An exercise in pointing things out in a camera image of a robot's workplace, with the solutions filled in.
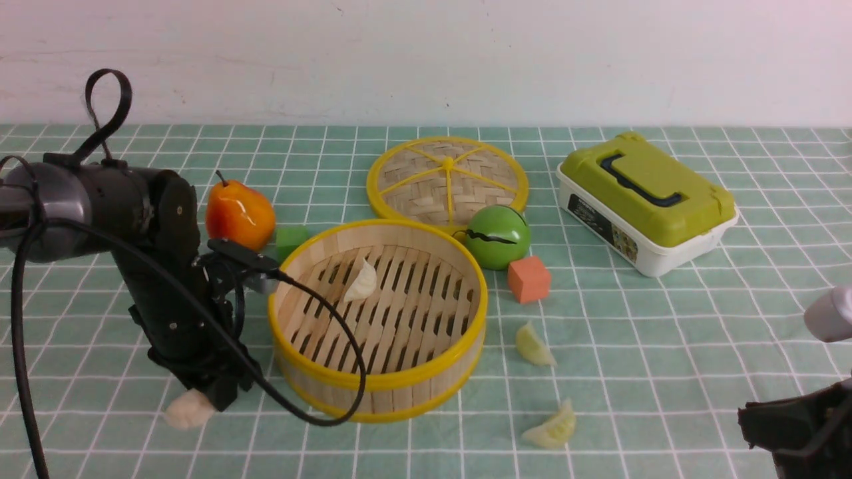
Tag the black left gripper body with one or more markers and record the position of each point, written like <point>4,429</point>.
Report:
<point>176,302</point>

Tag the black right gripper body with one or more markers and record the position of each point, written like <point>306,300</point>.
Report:
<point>807,436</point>

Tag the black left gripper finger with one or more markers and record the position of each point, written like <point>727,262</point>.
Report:
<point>221,393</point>

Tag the white dumpling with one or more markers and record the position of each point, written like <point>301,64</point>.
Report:
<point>191,409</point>
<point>364,284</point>

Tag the pale green dumpling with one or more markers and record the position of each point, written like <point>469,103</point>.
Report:
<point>532,348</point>
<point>556,431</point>

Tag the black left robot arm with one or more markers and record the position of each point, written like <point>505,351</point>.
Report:
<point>156,212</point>

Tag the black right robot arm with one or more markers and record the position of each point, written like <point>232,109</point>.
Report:
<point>829,318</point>

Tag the bamboo steamer tray yellow rim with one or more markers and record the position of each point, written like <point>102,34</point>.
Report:
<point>421,333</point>

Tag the woven bamboo steamer lid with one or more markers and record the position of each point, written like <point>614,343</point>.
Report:
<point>443,181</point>

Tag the orange red toy pear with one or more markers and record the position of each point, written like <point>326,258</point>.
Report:
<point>240,214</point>

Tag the small green foam cube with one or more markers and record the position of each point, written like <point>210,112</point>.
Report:
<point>289,238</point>

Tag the green checkered tablecloth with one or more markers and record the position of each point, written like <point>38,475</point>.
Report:
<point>655,368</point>

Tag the green lid white plastic box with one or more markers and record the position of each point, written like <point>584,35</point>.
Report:
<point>654,211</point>

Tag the green toy apple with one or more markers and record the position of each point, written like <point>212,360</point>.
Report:
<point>496,236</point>

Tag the orange foam cube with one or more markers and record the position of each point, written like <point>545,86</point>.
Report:
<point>529,280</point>

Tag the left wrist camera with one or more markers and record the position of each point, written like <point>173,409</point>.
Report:
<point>236,267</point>

